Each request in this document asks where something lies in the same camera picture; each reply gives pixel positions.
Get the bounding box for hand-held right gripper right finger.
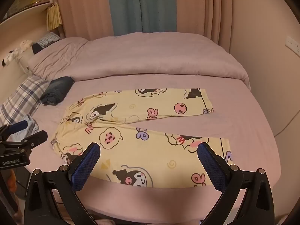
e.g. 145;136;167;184
197;142;275;225

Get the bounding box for grey checked cloth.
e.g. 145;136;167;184
35;32;61;50

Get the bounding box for teal curtain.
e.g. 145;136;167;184
106;0;177;36

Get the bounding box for black cloth item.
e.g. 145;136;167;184
31;43;44;54

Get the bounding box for pink duvet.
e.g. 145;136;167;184
28;31;251;90

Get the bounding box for thin wall cable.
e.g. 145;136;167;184
274;108;300;137

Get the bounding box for light blue checked cloth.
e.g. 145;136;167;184
14;114;40;136

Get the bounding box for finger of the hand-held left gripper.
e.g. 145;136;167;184
21;130;48;149
0;120;29;136

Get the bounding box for dark folded jeans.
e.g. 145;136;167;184
40;76;75;106

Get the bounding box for plaid pillow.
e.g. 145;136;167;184
0;75;51;127

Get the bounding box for yellow cartoon print pants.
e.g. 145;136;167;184
50;88;233;188

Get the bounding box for white wall socket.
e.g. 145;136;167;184
286;36;300;58

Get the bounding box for white pillow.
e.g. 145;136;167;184
17;52;38;75

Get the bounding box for black and white plush toy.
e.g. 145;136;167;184
2;48;20;67

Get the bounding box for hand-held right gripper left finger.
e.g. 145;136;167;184
24;142;102;225

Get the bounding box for beige headboard shelf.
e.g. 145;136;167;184
0;0;62;113

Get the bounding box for yellow tassel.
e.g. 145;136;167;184
46;2;62;31

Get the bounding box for pink curtain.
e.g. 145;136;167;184
53;0;115;39
175;0;235;50

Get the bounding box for bed with pink sheet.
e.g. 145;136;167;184
14;75;283;225

